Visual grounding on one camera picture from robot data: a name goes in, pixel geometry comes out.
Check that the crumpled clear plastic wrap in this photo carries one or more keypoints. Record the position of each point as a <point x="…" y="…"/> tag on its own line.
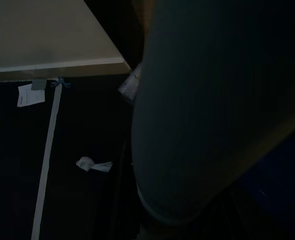
<point x="130" y="87"/>

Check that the pale wooden baseboard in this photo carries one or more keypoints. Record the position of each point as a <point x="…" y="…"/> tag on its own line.
<point x="62" y="68"/>

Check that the white printed paper sheet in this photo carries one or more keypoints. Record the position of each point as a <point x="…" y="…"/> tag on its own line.
<point x="30" y="98"/>

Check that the long white tape strip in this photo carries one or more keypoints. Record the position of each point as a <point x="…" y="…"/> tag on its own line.
<point x="47" y="155"/>

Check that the crumpled white tissue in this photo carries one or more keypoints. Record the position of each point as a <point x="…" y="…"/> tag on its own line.
<point x="85" y="162"/>

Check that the black floor mat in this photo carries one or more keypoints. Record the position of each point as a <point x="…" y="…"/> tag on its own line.
<point x="87" y="120"/>

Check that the blue tape cross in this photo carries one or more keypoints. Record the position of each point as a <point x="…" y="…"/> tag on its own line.
<point x="60" y="82"/>

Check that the grey tape piece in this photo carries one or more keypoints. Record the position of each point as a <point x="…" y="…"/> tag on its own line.
<point x="38" y="84"/>

